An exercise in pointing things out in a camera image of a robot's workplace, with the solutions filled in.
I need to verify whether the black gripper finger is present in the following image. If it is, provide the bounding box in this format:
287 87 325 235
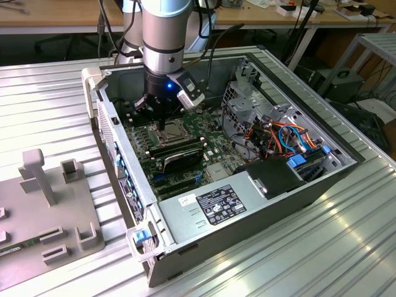
134 94 164 132
160 103 184 132

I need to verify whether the silver CPU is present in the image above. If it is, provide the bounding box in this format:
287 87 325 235
163 123 184 139

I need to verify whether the metal socket cover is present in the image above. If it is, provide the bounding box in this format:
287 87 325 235
156 119 190 145

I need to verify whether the CPU socket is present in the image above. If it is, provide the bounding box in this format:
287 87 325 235
147 119 191 149

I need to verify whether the black graphics card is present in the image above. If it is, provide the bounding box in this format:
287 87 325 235
160 147 205 174

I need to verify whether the green motherboard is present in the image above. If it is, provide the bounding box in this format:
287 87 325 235
119 100 250 200

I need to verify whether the silver metal drive cage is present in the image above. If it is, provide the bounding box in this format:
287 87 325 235
221 79 298 149

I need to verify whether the silver chipset heatsink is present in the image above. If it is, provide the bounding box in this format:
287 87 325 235
206 163 231 183

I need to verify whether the grey power supply unit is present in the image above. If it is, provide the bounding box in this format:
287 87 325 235
157 171 270 245

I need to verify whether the black plastic shroud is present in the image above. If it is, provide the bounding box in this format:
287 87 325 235
233 156 309 200

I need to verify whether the wooden desk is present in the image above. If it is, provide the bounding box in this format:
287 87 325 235
0 0 124 35
213 0 393 74

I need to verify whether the blue disk carrier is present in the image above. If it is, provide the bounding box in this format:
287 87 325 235
286 145 331 184

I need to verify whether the open grey PC case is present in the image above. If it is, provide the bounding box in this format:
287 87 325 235
80 53 367 288

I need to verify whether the white box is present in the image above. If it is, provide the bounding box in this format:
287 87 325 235
276 4 298 17

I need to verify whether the grey plastic parts rack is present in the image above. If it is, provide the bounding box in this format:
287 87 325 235
0 148 106 281

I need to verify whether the black box device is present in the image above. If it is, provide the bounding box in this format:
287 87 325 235
315 69 365 105

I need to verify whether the green RAM stick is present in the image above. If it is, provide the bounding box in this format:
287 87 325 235
0 236 43 257

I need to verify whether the black flat panel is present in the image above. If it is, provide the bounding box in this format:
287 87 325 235
328 100 391 153

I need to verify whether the grey slatted metal table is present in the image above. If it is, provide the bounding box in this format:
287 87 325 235
317 32 396 100

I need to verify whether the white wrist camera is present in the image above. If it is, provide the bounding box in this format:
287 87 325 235
172 69 206 110

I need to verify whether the black looped cable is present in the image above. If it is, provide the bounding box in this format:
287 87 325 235
220 104 250 161

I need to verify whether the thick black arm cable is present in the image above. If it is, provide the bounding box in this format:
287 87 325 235
182 23 238 92

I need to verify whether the orange wire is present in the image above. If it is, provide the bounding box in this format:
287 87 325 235
244 120 295 158

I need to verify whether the blue wire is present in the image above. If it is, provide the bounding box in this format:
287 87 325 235
277 123 310 153

